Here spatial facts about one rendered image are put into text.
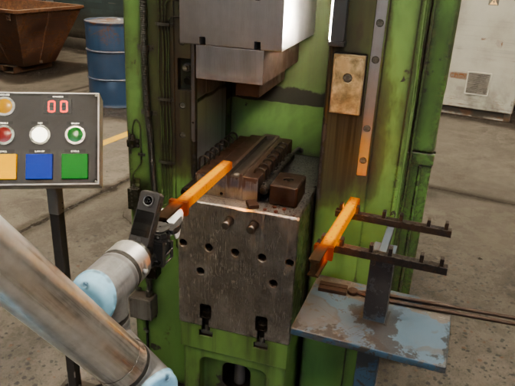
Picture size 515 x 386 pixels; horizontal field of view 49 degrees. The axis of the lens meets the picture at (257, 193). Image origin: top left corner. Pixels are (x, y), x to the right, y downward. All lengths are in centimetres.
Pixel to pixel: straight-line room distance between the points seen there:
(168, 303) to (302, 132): 81
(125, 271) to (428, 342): 84
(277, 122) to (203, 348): 85
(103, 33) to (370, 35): 476
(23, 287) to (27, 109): 106
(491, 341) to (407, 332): 135
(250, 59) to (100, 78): 479
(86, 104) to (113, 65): 447
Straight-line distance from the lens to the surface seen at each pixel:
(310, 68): 205
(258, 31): 157
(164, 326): 227
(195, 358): 203
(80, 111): 178
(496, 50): 672
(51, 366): 258
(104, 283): 103
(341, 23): 163
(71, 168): 174
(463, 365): 271
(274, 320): 181
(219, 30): 161
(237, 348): 193
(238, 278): 177
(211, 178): 148
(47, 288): 82
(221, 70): 162
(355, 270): 189
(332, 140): 173
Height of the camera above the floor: 161
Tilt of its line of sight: 23 degrees down
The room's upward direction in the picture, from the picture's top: 3 degrees clockwise
